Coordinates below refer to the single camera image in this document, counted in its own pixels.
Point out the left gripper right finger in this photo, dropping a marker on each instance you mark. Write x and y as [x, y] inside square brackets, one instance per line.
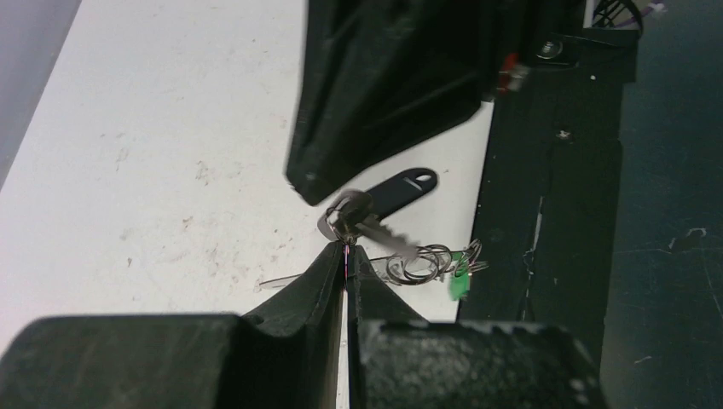
[397, 359]

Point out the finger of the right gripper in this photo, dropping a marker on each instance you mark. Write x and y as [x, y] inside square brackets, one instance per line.
[380, 77]

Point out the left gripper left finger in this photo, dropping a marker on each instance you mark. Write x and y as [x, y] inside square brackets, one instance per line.
[281, 354]

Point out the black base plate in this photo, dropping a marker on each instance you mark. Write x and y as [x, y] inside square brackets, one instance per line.
[547, 202]

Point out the green key tag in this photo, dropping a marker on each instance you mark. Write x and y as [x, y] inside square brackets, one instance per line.
[459, 277]

